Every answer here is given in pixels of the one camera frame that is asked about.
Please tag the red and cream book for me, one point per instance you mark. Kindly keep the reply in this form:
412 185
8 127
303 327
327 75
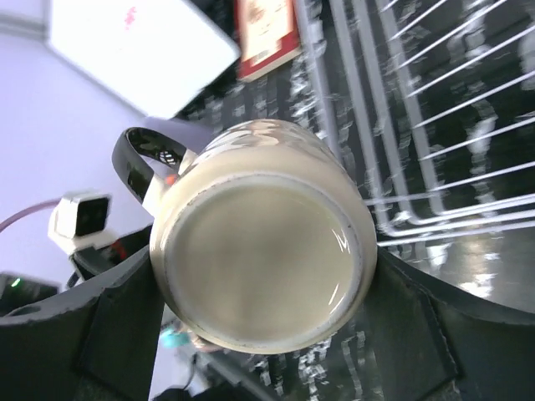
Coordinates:
268 36

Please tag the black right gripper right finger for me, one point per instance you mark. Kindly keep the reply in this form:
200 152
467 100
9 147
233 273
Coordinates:
434 341

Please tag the white dry-erase board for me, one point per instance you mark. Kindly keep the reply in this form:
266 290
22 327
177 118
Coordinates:
155 55

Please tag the white wire dish rack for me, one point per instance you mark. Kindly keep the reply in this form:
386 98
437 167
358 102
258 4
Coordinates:
433 104

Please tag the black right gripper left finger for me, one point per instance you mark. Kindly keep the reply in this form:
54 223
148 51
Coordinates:
96 341

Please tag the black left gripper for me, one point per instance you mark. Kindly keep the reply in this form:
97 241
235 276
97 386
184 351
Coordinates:
20 291

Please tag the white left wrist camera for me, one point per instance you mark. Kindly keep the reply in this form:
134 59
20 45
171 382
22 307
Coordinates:
79 221

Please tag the cream ribbed cup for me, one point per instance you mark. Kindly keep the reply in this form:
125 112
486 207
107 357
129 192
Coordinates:
261 242

